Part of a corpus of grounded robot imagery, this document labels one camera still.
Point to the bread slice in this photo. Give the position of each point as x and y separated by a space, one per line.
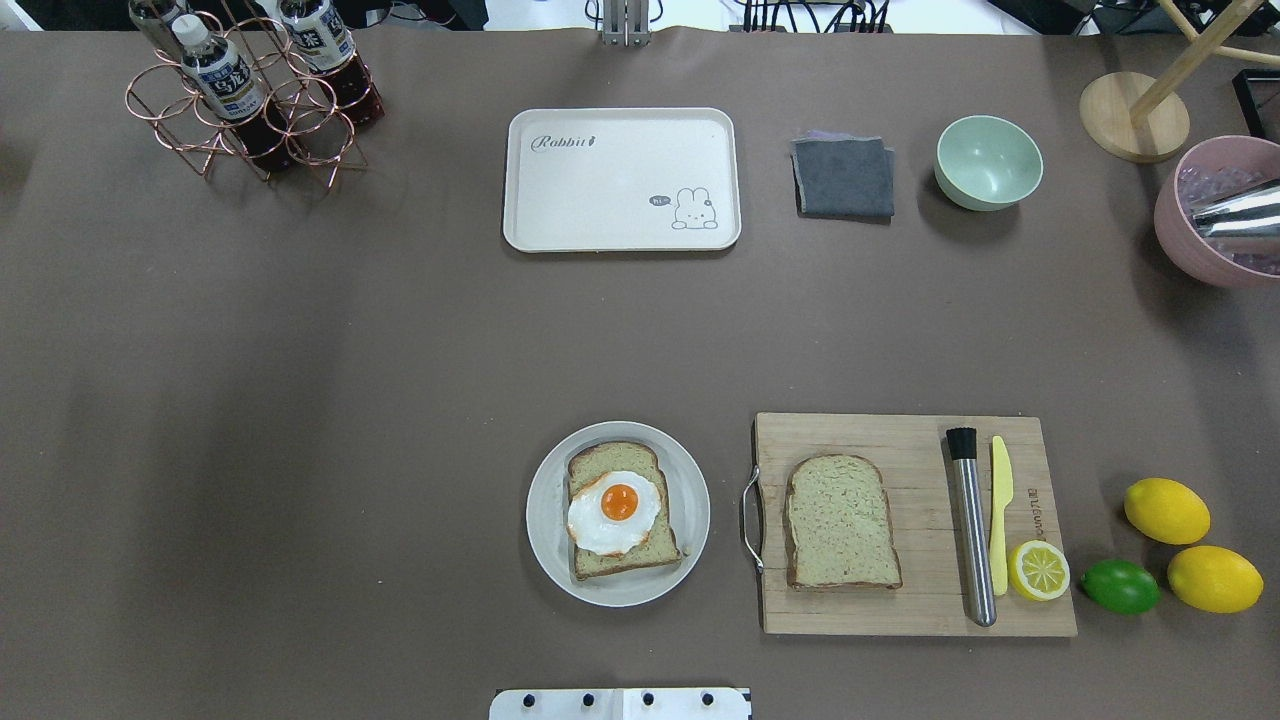
661 548
838 525

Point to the steel muddler black tip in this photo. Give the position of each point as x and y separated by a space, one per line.
980 594

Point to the left rear tea bottle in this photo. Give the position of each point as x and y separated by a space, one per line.
154 19

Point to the grey folded cloth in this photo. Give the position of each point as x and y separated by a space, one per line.
838 175

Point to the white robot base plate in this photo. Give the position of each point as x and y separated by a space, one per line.
623 703

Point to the wooden cutting board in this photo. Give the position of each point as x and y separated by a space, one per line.
911 454

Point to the lemon half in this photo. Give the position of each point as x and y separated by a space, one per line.
1038 570

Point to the wooden mug tree stand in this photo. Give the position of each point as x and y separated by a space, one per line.
1139 118

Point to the yellow plastic knife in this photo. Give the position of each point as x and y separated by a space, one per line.
1002 490

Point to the silver metal scoop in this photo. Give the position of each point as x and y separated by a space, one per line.
1244 223

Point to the copper wire bottle rack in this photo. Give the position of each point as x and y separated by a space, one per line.
319 136

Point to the whole lemon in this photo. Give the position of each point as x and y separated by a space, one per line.
1214 579
1166 511

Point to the fried egg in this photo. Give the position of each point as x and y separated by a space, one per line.
613 513

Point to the upper whole lemon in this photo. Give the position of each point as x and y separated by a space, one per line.
1166 511

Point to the cream rabbit serving tray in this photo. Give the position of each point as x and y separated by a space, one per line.
621 179

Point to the tea bottle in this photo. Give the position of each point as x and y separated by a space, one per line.
154 19
234 91
324 42

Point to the green lime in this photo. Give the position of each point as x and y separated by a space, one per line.
1121 586

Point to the front tea bottle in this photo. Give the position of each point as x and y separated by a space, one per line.
234 91

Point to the lower whole lemon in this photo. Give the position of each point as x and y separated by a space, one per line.
1214 579

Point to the mint green bowl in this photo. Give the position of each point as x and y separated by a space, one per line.
985 163

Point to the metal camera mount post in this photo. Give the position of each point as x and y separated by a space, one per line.
624 23

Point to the pink bowl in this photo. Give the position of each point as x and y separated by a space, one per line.
1177 235

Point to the right tea bottle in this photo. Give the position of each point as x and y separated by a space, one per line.
324 42

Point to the grey round plate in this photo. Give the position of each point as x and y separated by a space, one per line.
548 499

